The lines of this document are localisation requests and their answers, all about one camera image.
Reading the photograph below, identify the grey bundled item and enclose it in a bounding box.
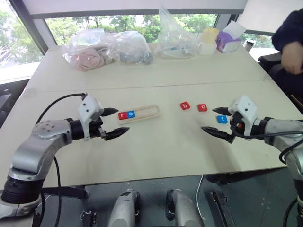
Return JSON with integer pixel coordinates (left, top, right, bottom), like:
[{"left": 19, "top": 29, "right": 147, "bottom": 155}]
[{"left": 119, "top": 50, "right": 154, "bottom": 65}]

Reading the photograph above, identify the black office chair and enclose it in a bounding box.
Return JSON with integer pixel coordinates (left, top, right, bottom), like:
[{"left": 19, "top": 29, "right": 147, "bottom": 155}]
[{"left": 258, "top": 52, "right": 303, "bottom": 96}]

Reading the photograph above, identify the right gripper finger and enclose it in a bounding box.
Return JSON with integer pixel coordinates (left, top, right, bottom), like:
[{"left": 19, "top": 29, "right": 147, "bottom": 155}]
[
  {"left": 212, "top": 107, "right": 231, "bottom": 116},
  {"left": 200, "top": 126, "right": 235, "bottom": 144}
]

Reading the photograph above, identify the black floor rail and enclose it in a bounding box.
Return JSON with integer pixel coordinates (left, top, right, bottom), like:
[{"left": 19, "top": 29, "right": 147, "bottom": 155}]
[{"left": 208, "top": 191, "right": 235, "bottom": 227}]

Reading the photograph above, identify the black metal bracket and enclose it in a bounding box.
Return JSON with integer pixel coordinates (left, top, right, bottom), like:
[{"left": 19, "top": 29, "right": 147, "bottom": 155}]
[{"left": 80, "top": 209, "right": 98, "bottom": 227}]

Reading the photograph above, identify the black seat beside table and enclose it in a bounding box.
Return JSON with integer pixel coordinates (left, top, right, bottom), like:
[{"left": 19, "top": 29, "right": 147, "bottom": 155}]
[{"left": 0, "top": 79, "right": 29, "bottom": 129}]

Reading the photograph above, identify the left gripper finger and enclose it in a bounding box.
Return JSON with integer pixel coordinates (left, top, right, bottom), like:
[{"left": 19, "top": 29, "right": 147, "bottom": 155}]
[
  {"left": 101, "top": 107, "right": 119, "bottom": 117},
  {"left": 105, "top": 127, "right": 131, "bottom": 142}
]

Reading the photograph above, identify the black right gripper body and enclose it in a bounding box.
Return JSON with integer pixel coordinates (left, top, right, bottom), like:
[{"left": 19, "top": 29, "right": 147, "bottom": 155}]
[{"left": 228, "top": 112, "right": 247, "bottom": 138}]

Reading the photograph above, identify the wooden letter tray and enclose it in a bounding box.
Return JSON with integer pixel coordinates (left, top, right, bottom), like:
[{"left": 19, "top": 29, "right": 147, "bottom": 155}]
[{"left": 117, "top": 105, "right": 162, "bottom": 126}]

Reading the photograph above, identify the thin white cable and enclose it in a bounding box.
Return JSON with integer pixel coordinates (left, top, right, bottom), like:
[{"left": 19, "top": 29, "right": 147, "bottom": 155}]
[{"left": 195, "top": 175, "right": 205, "bottom": 214}]

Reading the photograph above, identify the purple tissue box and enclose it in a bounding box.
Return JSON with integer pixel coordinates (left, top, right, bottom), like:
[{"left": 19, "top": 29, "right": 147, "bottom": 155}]
[{"left": 215, "top": 20, "right": 247, "bottom": 53}]

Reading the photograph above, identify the white plastic container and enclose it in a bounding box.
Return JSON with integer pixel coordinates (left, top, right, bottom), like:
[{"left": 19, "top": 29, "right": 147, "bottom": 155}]
[{"left": 198, "top": 41, "right": 217, "bottom": 56}]

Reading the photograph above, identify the person's bare hand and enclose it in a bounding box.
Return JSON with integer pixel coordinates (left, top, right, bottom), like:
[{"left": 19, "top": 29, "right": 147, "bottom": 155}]
[{"left": 280, "top": 43, "right": 303, "bottom": 75}]

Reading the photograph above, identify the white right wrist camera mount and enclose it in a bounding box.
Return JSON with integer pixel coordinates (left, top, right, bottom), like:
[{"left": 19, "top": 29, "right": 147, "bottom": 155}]
[{"left": 228, "top": 95, "right": 258, "bottom": 141}]

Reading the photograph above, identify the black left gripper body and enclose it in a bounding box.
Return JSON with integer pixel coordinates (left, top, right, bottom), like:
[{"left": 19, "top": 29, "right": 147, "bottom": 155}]
[{"left": 89, "top": 115, "right": 107, "bottom": 140}]

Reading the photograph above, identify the black table frame bar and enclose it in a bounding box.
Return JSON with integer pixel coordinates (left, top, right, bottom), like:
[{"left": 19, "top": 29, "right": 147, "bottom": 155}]
[
  {"left": 42, "top": 185, "right": 90, "bottom": 200},
  {"left": 204, "top": 167, "right": 288, "bottom": 186}
]

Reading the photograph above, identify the pink plush toy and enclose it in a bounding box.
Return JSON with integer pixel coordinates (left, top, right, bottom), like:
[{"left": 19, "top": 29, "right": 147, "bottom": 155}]
[{"left": 70, "top": 48, "right": 105, "bottom": 71}]

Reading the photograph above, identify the silver right robot leg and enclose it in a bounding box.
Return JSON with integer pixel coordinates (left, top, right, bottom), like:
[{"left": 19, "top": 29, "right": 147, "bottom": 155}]
[{"left": 165, "top": 188, "right": 202, "bottom": 227}]

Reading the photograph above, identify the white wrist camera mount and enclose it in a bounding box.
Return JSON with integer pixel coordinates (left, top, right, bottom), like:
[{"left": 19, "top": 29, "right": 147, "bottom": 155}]
[
  {"left": 77, "top": 94, "right": 105, "bottom": 142},
  {"left": 228, "top": 95, "right": 258, "bottom": 141}
]

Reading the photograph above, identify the white tumbler with dark lid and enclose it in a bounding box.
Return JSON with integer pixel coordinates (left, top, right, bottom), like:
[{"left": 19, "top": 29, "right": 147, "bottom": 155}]
[{"left": 243, "top": 39, "right": 257, "bottom": 52}]

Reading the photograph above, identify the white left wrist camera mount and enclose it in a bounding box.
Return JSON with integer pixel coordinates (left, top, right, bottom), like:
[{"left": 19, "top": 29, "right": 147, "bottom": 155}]
[{"left": 77, "top": 94, "right": 105, "bottom": 142}]

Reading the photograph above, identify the clear bag with pink plush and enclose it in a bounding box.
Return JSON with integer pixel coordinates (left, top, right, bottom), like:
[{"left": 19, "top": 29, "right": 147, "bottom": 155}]
[{"left": 61, "top": 29, "right": 112, "bottom": 72}]

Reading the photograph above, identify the clear bag with grey items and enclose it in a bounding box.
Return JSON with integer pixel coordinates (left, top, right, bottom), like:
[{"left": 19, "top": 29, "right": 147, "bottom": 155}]
[{"left": 104, "top": 30, "right": 155, "bottom": 65}]

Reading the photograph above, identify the silver left robot leg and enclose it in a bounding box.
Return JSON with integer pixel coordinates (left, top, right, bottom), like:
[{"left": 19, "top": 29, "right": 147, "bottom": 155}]
[{"left": 108, "top": 188, "right": 141, "bottom": 227}]

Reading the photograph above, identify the yellow translucent container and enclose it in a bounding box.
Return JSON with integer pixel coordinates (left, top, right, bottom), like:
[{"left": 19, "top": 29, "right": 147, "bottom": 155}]
[{"left": 200, "top": 27, "right": 220, "bottom": 45}]

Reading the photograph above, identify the person in dark top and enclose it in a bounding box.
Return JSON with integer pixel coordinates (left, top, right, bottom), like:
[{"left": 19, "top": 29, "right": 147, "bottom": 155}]
[{"left": 271, "top": 9, "right": 303, "bottom": 60}]

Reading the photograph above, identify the tall clear plastic bag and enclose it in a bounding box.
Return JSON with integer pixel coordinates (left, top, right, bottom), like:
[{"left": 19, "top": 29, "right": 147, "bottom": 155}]
[{"left": 155, "top": 6, "right": 202, "bottom": 59}]

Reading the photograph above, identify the silver robot leg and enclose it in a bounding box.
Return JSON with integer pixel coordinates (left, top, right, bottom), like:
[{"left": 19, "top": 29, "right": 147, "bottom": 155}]
[
  {"left": 108, "top": 188, "right": 141, "bottom": 227},
  {"left": 165, "top": 188, "right": 202, "bottom": 227}
]

